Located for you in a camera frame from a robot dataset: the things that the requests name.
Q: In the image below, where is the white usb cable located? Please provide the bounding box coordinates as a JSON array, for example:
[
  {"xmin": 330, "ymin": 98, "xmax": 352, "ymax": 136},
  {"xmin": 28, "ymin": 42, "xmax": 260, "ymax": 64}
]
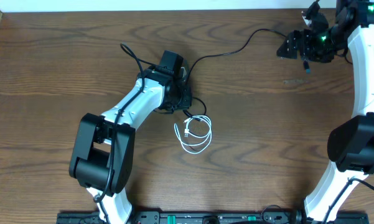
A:
[{"xmin": 173, "ymin": 114, "xmax": 213, "ymax": 155}]

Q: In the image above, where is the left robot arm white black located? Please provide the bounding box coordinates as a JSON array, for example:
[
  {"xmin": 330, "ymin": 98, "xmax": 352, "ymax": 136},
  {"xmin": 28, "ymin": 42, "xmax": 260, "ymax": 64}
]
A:
[{"xmin": 68, "ymin": 50, "xmax": 192, "ymax": 223}]

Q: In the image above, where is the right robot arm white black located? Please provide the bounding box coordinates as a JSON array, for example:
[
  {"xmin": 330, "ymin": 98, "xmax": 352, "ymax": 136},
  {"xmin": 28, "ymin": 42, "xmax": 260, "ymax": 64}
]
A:
[{"xmin": 276, "ymin": 0, "xmax": 374, "ymax": 223}]

